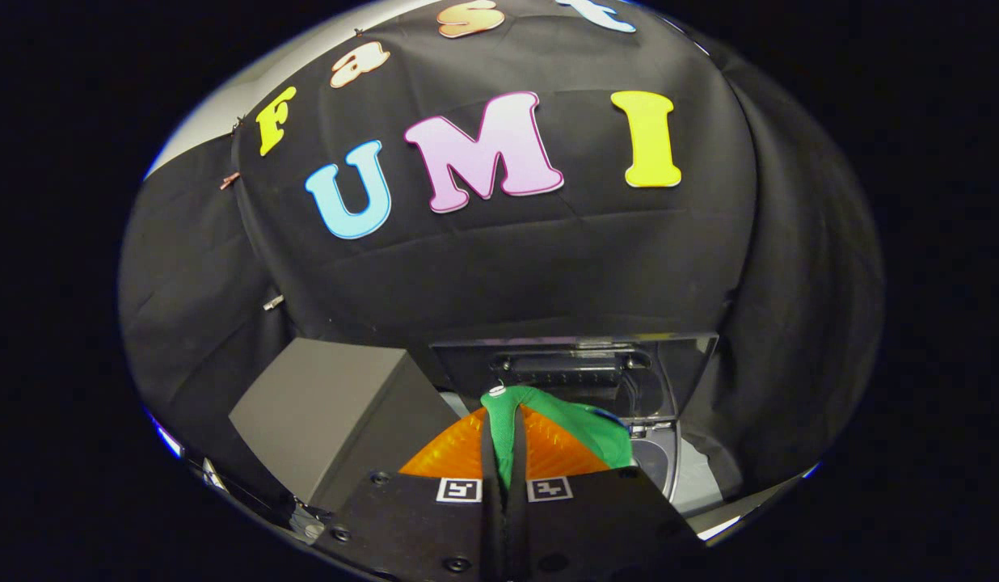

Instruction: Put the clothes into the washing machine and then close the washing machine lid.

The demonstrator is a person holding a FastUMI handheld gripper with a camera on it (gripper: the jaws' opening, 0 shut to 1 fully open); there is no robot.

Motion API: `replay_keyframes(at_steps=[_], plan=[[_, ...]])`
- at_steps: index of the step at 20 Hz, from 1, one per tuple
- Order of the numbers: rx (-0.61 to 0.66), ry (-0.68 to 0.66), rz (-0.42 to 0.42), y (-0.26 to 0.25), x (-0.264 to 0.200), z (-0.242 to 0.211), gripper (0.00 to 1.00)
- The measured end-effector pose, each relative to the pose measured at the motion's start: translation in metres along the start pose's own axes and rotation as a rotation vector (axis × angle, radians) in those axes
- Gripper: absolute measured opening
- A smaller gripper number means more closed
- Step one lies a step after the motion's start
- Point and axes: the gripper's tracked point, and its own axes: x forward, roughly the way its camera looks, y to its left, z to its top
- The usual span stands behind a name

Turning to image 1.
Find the green polo shirt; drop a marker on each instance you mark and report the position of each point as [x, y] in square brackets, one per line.
[580, 420]

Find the copper clip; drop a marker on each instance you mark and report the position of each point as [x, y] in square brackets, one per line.
[229, 180]

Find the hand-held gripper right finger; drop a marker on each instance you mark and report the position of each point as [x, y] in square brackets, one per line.
[517, 525]

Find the black backdrop cloth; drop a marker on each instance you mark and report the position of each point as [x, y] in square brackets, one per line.
[507, 267]

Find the grey washing machine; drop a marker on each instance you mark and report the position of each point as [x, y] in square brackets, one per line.
[697, 477]

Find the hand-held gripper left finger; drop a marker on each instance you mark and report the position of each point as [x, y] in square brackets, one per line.
[491, 517]

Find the silver clip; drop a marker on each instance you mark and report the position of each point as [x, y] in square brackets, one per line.
[273, 302]

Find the grey box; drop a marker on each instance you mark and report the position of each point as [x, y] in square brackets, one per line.
[322, 396]

